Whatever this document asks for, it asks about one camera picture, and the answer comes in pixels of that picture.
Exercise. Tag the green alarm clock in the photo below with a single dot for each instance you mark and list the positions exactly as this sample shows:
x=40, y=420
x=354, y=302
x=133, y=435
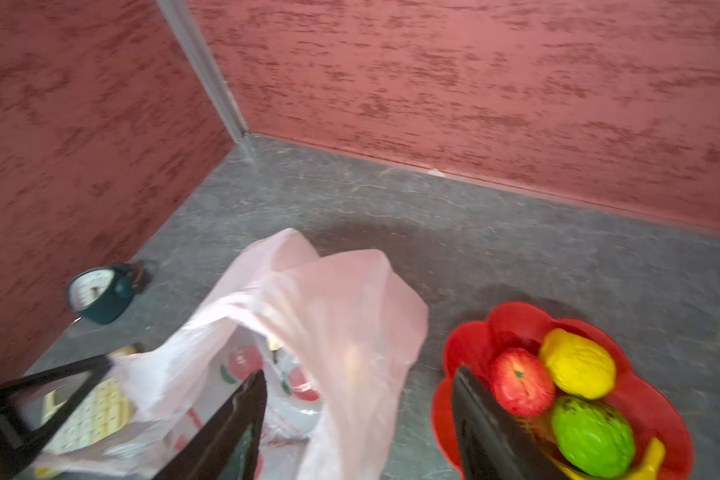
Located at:
x=102, y=294

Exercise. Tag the yellow fake banana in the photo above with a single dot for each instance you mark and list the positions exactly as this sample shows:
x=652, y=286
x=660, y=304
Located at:
x=648, y=469

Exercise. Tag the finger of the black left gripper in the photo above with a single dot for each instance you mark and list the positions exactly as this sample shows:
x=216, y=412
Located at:
x=21, y=441

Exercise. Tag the yellow fake lemon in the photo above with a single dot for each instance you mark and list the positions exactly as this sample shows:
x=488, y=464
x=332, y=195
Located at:
x=577, y=365

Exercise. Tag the green fake fruit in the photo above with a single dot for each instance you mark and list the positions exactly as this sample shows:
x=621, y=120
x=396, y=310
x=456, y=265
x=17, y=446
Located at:
x=593, y=436

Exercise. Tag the left back corner aluminium profile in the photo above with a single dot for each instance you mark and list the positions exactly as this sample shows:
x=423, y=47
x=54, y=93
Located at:
x=196, y=49

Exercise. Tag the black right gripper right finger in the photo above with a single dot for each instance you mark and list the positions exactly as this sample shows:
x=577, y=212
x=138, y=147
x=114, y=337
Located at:
x=491, y=444

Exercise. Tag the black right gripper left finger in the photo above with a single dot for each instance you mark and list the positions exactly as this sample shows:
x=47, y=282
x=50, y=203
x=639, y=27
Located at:
x=229, y=440

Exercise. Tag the red fake apple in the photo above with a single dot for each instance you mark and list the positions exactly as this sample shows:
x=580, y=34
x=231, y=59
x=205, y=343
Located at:
x=520, y=383

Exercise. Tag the red flower-shaped plastic plate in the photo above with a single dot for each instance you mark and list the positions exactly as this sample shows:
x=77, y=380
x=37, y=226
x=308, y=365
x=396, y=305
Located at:
x=477, y=344

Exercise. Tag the yellow calculator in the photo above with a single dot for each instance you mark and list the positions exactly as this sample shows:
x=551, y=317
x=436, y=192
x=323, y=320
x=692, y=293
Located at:
x=102, y=413

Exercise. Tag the pink plastic bag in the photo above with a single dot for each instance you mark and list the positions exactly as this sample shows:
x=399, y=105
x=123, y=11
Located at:
x=351, y=329

